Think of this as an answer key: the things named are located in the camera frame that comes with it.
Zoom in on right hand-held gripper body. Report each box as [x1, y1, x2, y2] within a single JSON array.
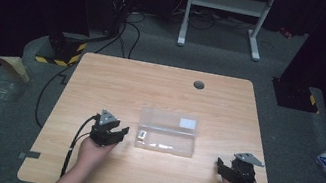
[[226, 149, 267, 183]]

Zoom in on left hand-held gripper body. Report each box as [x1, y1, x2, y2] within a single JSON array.
[[87, 106, 125, 149]]

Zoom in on clear plastic box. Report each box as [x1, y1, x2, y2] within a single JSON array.
[[133, 105, 201, 160]]

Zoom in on person's left hand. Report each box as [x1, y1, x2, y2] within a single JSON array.
[[74, 135, 119, 179]]

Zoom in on grey tape strip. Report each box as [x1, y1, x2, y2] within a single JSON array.
[[17, 148, 42, 163]]

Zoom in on grey round table grommet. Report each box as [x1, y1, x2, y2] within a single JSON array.
[[192, 80, 206, 92]]

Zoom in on black yellow striped base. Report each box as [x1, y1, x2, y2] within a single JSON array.
[[33, 26, 91, 71]]

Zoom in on black base with yellow mark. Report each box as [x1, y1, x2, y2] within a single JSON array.
[[267, 76, 324, 115]]

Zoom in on beige cardboard wedge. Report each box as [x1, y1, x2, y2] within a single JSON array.
[[0, 53, 35, 85]]

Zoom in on small red object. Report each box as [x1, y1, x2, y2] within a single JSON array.
[[277, 26, 295, 40]]

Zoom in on white metal stand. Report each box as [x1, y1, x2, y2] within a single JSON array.
[[175, 0, 279, 64]]

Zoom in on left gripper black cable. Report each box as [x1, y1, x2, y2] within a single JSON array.
[[58, 109, 102, 183]]

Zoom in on long black floor cable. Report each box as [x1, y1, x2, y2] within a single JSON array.
[[31, 7, 129, 140]]

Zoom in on looped black floor cable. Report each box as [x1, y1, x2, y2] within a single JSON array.
[[118, 21, 143, 61]]

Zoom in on bundle of floor cables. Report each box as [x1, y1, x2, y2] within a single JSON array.
[[168, 2, 257, 40]]

